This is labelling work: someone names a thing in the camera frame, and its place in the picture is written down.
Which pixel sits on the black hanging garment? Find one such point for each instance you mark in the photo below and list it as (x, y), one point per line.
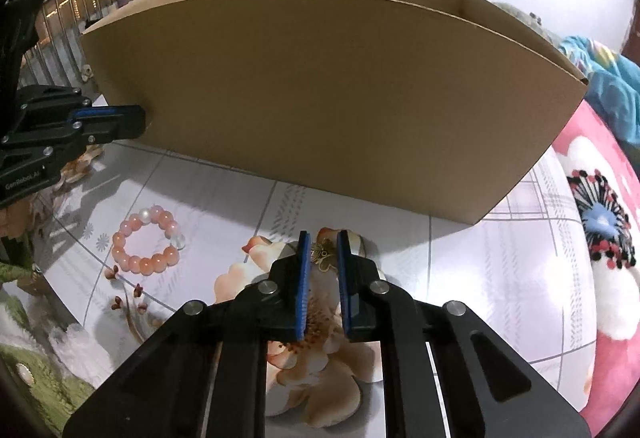
(22, 32)

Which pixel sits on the gold flower pendant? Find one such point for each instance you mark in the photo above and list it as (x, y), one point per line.
(322, 258)

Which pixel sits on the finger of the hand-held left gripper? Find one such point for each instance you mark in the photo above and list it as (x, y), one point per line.
(95, 111)
(115, 130)

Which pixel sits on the brown cardboard box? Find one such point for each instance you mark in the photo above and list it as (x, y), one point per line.
(325, 92)

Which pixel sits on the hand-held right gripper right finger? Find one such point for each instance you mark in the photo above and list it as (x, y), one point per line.
(342, 288)

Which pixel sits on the pink floral blanket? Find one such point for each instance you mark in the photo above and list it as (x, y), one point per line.
(615, 318)

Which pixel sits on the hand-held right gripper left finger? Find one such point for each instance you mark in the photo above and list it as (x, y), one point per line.
(302, 288)

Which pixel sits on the blue patterned blanket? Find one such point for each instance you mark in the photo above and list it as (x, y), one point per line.
(615, 87)

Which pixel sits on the pale slippers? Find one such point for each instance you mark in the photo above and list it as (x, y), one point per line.
(87, 73)

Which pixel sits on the white fleece garment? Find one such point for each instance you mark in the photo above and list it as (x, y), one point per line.
(75, 348)

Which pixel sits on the grey patterned pillow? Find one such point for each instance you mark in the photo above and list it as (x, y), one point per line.
(530, 25)

